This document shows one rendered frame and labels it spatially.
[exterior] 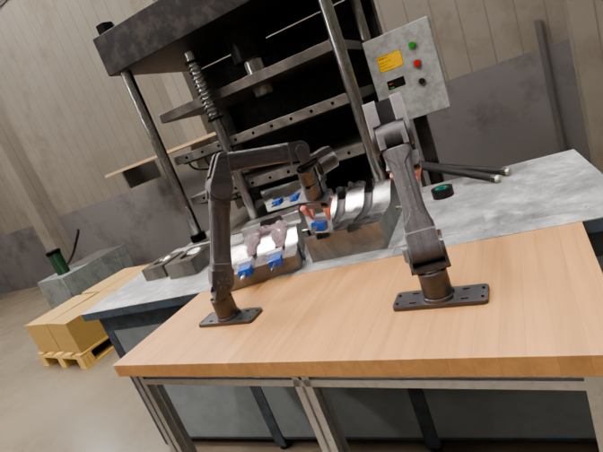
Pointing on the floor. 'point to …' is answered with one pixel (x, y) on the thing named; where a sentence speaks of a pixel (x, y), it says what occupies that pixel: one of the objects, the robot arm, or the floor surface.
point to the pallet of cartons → (76, 325)
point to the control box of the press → (411, 78)
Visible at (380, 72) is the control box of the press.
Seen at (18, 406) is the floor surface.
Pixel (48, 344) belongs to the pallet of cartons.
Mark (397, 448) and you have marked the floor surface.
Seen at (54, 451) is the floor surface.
